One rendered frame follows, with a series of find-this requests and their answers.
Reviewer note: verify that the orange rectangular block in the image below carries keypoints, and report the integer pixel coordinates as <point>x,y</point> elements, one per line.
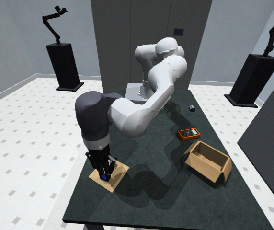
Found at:
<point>188,134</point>

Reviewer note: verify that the tan square mat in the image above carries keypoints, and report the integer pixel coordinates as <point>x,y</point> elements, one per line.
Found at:
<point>116,176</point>

